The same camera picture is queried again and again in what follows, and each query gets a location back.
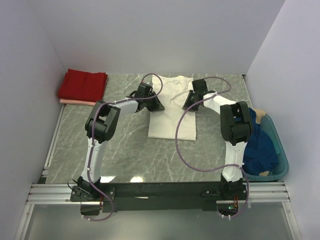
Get beige t shirt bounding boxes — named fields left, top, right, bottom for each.
left=253, top=108, right=266, bottom=125

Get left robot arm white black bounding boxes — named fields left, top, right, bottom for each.
left=70, top=82, right=165, bottom=202

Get aluminium frame rail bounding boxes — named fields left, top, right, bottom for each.
left=26, top=182, right=291, bottom=205

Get purple cable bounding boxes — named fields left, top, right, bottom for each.
left=174, top=76, right=251, bottom=222
left=89, top=73, right=165, bottom=223

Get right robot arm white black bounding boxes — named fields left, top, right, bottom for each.
left=182, top=77, right=254, bottom=199

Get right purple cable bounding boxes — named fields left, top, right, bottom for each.
left=174, top=76, right=251, bottom=222

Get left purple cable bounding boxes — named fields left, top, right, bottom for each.
left=89, top=73, right=165, bottom=223

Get white t shirt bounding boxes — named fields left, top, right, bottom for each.
left=148, top=75, right=194, bottom=140

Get folded red t shirt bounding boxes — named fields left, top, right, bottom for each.
left=57, top=68, right=108, bottom=103

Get teal plastic basket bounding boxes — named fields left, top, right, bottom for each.
left=245, top=114, right=289, bottom=182

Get blue t shirt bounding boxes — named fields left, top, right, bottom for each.
left=243, top=108, right=279, bottom=176

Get folded pink t shirt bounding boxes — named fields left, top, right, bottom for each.
left=59, top=99, right=96, bottom=106

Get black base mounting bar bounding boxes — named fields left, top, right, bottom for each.
left=70, top=181, right=248, bottom=216

